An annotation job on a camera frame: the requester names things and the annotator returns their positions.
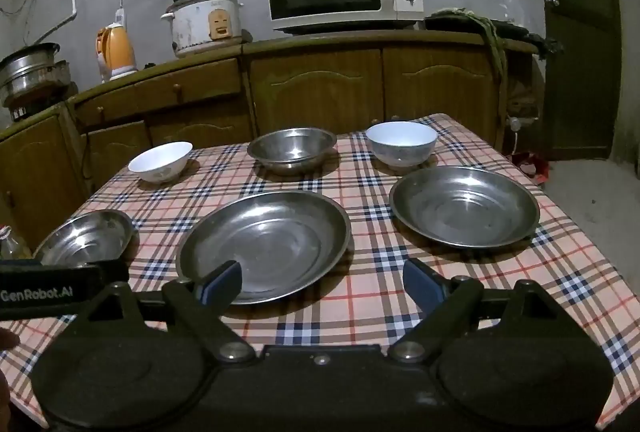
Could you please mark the white hanging plug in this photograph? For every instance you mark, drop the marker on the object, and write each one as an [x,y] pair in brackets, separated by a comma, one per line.
[515,123]

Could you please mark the white rice cooker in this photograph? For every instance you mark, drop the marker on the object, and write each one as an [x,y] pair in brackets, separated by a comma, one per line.
[200,24]

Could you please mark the steel cooking pot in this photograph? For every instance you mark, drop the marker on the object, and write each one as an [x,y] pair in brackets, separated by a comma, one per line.
[27,66]

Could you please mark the stainless steel bowl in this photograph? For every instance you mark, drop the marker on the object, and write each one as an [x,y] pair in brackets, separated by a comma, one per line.
[85,239]
[292,149]

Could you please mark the large stainless steel plate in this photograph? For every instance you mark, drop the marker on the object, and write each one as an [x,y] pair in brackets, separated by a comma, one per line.
[465,207]
[265,242]

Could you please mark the dark door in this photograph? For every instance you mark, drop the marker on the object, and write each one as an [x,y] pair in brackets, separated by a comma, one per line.
[575,61]

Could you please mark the green onions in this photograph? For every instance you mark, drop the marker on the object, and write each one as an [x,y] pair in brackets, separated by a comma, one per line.
[487,29]

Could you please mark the wooden kitchen cabinet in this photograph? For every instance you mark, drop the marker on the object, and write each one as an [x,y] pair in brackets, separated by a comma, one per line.
[310,86]

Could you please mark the plastic oil bottle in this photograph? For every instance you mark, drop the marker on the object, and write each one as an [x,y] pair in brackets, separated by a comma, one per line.
[12,244]

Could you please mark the plaid tablecloth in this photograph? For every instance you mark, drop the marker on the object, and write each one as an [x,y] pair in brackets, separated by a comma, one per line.
[325,319]

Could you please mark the white plug adapter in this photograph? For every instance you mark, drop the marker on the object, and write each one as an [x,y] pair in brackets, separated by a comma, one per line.
[120,16]

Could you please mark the orange electric kettle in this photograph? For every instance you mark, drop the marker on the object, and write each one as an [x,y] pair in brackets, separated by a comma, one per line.
[119,49]

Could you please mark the red plastic bag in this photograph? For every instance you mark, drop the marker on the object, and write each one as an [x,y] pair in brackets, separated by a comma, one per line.
[532,166]

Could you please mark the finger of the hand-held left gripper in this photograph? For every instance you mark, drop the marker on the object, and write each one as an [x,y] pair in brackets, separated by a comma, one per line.
[117,271]

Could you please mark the black stove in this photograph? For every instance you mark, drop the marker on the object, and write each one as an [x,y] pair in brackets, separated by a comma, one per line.
[45,101]

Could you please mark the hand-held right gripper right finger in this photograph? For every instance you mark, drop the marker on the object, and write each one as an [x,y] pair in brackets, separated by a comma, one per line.
[421,283]

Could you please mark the person's left hand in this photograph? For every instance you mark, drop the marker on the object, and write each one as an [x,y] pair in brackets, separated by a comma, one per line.
[9,340]

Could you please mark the small white ceramic bowl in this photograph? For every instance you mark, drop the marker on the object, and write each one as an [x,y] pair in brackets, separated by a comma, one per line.
[160,161]

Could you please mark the large white ceramic bowl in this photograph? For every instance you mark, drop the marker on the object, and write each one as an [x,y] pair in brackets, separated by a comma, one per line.
[400,144]

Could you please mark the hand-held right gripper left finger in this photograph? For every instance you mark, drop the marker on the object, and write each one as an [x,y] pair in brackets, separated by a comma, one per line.
[222,283]

